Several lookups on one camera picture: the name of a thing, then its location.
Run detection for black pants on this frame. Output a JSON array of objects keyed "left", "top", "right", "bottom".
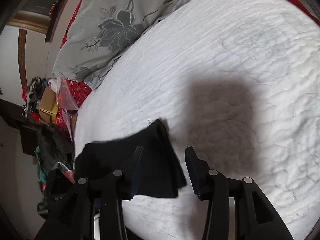
[{"left": 74, "top": 119, "right": 187, "bottom": 200}]

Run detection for dark green jacket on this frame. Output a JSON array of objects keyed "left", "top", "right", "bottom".
[{"left": 20, "top": 125, "right": 75, "bottom": 184}]

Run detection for red patterned bedding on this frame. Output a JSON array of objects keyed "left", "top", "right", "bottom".
[{"left": 53, "top": 0, "right": 218, "bottom": 136}]

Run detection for cardboard box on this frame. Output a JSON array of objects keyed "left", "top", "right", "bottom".
[{"left": 39, "top": 86, "right": 59, "bottom": 125}]

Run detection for clear plastic bag red contents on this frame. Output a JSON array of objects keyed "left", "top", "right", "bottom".
[{"left": 56, "top": 77, "right": 79, "bottom": 111}]

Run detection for white quilted bed cover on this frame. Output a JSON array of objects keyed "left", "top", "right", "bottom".
[{"left": 75, "top": 0, "right": 319, "bottom": 239}]

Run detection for pile of clothes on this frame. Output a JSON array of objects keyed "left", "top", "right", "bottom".
[{"left": 22, "top": 76, "right": 48, "bottom": 117}]

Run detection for grey floral pillow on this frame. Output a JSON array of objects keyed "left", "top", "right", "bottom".
[{"left": 51, "top": 0, "right": 208, "bottom": 90}]

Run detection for dark wooden window ledge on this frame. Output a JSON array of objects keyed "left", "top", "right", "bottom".
[{"left": 44, "top": 0, "right": 81, "bottom": 43}]

